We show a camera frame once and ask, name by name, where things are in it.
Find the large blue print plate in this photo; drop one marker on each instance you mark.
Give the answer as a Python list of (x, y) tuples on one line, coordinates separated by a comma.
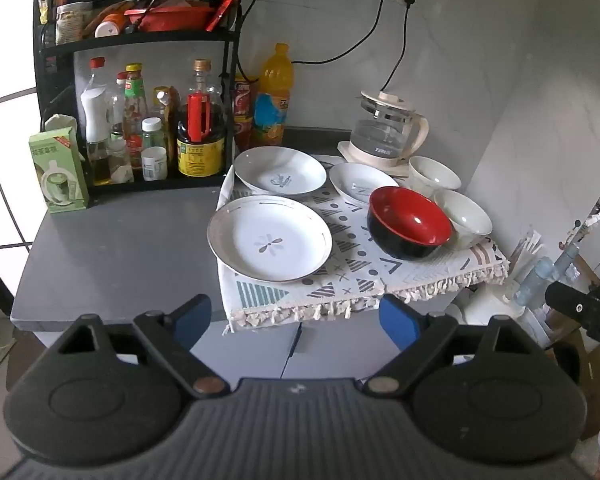
[(280, 170)]

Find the black metal shelf rack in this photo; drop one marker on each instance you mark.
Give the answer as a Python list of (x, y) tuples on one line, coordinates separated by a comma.
[(130, 43)]

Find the orange juice bottle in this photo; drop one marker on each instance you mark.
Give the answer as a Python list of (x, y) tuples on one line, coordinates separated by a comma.
[(275, 90)]

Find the geometric patterned fringed mat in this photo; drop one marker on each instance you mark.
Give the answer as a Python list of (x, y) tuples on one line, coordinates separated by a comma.
[(360, 265)]

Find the red plastic basket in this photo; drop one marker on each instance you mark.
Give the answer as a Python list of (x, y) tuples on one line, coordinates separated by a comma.
[(172, 19)]

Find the white ceramic bowl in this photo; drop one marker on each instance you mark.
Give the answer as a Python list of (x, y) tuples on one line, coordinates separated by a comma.
[(467, 217), (432, 172)]

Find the red snack packet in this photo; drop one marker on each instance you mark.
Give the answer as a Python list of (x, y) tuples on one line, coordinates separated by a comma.
[(220, 12)]

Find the large flower print plate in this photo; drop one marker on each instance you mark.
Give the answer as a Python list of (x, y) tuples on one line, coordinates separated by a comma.
[(270, 240)]

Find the white plastic bottle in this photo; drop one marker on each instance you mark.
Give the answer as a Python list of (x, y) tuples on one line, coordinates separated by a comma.
[(487, 305)]

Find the translucent spray bottle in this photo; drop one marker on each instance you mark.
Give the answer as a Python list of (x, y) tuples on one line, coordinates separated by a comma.
[(540, 275)]

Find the clear red cap oil bottle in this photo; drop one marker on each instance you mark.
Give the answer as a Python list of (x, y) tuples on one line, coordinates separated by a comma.
[(94, 110)]

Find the red and black bowl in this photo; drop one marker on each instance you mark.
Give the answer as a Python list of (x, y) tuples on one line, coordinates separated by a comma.
[(405, 220)]

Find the white crumpled bag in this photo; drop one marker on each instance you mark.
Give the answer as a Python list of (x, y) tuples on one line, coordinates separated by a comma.
[(60, 122)]

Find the glass electric kettle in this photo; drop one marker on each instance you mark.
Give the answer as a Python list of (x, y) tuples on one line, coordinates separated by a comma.
[(387, 130)]

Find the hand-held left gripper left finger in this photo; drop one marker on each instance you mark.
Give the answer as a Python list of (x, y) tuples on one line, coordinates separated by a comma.
[(192, 319)]

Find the red label sauce bottle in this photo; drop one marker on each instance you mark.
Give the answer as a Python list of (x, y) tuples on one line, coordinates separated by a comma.
[(135, 105)]

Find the white cabinet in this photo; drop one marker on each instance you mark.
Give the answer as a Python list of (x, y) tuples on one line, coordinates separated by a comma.
[(330, 350)]

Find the small white patterned plate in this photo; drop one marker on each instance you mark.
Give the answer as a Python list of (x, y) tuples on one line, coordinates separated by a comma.
[(360, 182)]

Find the white cap orange bottle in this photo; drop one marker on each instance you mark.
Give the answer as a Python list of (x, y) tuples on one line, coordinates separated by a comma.
[(109, 26)]

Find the white cap green bottle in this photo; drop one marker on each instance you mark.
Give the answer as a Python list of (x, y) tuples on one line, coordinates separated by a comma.
[(151, 132)]

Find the green carton box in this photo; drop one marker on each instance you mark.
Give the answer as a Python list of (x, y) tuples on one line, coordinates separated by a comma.
[(55, 170)]

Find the small clear glass jar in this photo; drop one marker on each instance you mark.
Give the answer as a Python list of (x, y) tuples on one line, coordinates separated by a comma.
[(120, 162)]

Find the white labelled jar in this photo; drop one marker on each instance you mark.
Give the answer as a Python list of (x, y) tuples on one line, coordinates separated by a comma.
[(72, 22)]

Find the white chopstick packets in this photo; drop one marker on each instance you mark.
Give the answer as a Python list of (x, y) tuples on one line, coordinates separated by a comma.
[(525, 255)]

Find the window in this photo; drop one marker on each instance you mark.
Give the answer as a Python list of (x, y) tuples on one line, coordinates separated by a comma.
[(0, 170)]

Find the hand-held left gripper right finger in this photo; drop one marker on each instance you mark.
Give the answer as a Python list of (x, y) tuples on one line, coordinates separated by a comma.
[(399, 322)]

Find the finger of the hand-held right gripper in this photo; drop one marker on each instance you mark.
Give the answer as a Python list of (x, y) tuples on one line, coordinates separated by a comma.
[(597, 315)]

